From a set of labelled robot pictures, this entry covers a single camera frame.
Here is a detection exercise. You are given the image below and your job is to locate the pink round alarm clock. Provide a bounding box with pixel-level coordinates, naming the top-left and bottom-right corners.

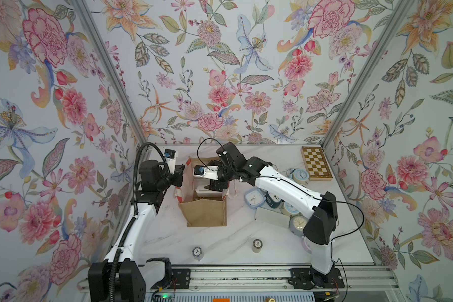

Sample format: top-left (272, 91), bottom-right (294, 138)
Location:
top-left (301, 237), bottom-right (312, 254)

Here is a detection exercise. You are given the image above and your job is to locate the white digital alarm clock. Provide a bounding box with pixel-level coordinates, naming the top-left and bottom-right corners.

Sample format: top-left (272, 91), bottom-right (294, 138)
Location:
top-left (193, 179), bottom-right (211, 196)

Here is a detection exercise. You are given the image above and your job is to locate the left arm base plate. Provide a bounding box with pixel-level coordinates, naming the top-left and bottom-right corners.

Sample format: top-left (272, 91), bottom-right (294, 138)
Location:
top-left (143, 267), bottom-right (191, 291)

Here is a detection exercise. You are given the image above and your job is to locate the wooden chess board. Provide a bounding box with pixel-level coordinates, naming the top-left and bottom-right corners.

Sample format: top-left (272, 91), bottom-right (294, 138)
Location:
top-left (301, 146), bottom-right (333, 181)

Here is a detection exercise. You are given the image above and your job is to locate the small silver cylinder clock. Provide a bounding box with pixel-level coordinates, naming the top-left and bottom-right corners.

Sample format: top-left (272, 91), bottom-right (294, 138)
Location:
top-left (192, 247), bottom-right (204, 261)

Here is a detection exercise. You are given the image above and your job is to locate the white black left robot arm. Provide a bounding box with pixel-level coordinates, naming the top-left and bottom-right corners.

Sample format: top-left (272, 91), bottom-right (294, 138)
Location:
top-left (88, 142), bottom-right (184, 301)

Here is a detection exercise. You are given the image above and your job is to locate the white rectangular clock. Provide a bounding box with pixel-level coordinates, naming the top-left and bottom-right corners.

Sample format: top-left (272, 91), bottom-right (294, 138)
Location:
top-left (255, 208), bottom-right (290, 229)

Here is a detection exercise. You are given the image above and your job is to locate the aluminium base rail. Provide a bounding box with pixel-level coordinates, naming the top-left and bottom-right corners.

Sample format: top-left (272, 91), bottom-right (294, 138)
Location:
top-left (77, 265), bottom-right (401, 293)

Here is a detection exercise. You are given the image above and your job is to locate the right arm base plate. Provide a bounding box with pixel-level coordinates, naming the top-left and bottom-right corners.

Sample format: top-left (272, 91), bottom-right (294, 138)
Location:
top-left (288, 267), bottom-right (345, 290)

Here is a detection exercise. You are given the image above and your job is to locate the mint round alarm clock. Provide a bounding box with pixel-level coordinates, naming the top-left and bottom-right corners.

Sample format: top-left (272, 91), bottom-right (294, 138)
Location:
top-left (281, 202), bottom-right (300, 216)

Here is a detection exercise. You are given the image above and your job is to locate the grey round alarm clock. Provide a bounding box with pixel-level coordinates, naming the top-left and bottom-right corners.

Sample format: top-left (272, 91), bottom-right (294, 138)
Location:
top-left (289, 215), bottom-right (308, 237)

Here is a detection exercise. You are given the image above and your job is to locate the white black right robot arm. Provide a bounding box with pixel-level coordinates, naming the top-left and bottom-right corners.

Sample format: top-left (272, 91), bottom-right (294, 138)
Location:
top-left (194, 143), bottom-right (340, 279)

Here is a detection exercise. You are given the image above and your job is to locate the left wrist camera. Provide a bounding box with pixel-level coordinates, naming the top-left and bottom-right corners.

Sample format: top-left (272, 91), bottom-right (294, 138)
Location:
top-left (164, 148), bottom-right (177, 174)

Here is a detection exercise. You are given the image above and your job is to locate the dark green round alarm clock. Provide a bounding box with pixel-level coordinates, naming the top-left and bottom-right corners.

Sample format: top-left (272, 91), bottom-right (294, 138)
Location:
top-left (266, 192), bottom-right (283, 209)

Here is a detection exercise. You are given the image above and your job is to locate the grey rectangular mirror clock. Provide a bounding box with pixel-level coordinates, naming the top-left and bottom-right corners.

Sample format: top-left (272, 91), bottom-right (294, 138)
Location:
top-left (195, 190), bottom-right (223, 198)

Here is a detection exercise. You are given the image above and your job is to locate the light blue twin bell clock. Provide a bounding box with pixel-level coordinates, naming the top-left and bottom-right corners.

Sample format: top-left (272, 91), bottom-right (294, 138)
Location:
top-left (287, 168), bottom-right (309, 186)

